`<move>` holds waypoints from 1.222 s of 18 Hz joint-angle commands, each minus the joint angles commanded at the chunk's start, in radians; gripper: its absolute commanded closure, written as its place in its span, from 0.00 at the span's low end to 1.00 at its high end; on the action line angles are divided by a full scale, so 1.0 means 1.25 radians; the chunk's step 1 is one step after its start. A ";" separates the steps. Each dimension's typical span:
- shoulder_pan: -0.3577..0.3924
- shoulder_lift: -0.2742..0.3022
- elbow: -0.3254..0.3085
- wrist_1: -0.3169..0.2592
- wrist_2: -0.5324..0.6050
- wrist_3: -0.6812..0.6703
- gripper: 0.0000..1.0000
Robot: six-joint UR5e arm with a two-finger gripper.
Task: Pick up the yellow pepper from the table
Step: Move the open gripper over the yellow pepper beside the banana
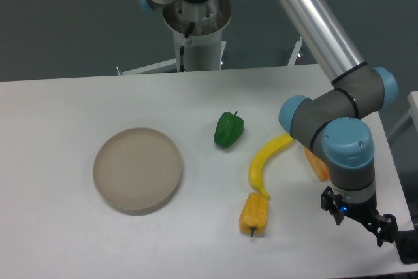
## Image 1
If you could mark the green bell pepper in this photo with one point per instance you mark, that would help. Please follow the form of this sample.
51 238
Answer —
229 128

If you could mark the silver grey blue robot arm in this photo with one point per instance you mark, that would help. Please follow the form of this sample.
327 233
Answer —
330 126

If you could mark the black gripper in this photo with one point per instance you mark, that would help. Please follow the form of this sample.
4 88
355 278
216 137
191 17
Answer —
360 206

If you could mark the beige round plate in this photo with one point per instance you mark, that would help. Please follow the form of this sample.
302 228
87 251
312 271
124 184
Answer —
137 171

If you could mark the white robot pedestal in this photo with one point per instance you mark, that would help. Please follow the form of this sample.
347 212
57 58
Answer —
197 27

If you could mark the yellow banana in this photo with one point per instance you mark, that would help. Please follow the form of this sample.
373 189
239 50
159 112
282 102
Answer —
256 167

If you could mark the yellow bell pepper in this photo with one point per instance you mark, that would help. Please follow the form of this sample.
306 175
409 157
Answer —
254 216

